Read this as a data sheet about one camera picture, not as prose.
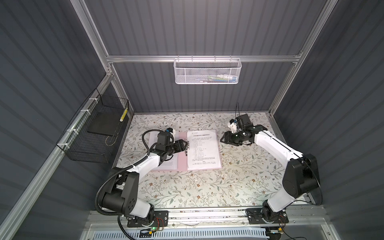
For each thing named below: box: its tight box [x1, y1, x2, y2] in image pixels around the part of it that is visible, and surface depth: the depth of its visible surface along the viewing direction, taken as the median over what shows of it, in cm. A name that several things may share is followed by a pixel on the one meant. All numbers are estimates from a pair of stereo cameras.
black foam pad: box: [87, 112, 122, 136], surface depth 77 cm
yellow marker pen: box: [119, 107, 128, 122], surface depth 83 cm
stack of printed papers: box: [187, 129, 222, 171], surface depth 99 cm
